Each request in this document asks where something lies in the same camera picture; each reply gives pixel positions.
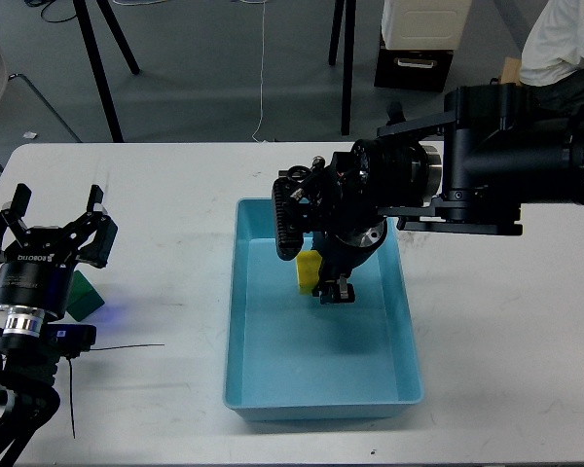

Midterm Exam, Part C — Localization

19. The yellow block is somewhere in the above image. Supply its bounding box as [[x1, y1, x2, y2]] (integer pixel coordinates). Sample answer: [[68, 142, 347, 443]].
[[295, 249, 322, 295]]

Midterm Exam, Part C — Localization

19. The black table leg pair left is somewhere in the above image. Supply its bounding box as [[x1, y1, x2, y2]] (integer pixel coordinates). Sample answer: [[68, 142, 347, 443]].
[[72, 0, 140, 143]]

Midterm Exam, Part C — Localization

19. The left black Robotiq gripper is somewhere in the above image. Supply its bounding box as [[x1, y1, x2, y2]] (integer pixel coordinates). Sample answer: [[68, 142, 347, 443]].
[[0, 183, 118, 321]]

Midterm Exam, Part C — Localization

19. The white plastic container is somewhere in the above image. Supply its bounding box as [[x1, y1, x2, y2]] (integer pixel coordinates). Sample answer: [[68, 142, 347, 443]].
[[381, 0, 472, 51]]

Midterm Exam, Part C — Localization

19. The white hanging cable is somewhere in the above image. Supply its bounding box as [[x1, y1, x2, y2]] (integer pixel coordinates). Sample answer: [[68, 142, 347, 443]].
[[111, 0, 278, 144]]

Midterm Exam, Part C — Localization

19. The black zip tie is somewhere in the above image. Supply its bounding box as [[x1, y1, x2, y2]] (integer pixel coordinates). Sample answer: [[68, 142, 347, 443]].
[[65, 342, 166, 440]]

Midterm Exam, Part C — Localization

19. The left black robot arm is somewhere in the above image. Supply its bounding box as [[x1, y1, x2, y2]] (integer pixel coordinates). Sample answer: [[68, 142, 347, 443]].
[[0, 184, 118, 466]]

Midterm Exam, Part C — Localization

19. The light blue plastic box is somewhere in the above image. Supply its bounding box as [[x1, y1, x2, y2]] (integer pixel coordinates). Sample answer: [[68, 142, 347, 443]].
[[223, 198, 424, 420]]

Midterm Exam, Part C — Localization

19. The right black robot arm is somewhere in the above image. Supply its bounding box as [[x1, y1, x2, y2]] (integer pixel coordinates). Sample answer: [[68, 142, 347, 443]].
[[272, 84, 584, 304]]

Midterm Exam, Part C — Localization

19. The seated person white shirt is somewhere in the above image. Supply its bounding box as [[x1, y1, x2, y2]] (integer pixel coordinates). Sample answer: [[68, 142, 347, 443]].
[[520, 0, 584, 114]]

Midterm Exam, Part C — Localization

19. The black table leg pair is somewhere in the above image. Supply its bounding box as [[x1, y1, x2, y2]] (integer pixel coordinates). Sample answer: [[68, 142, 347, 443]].
[[72, 0, 140, 143], [328, 0, 357, 136]]

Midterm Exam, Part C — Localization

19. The black table leg pair right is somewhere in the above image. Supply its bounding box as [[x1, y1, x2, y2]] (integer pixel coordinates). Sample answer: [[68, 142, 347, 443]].
[[328, 0, 357, 136]]

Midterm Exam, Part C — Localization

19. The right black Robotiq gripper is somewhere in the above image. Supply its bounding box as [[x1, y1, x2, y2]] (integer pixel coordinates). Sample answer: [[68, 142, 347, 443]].
[[311, 219, 386, 305]]

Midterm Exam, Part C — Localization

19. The green block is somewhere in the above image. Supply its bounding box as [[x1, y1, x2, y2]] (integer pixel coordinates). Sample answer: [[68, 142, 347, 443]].
[[66, 270, 105, 322]]

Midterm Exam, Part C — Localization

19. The black storage box with handle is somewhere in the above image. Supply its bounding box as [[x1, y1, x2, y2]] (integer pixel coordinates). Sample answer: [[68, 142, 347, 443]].
[[374, 41, 454, 92]]

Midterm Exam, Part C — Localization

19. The cardboard box with handles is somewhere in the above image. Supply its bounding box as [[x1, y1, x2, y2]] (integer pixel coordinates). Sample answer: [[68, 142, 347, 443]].
[[490, 57, 525, 97]]

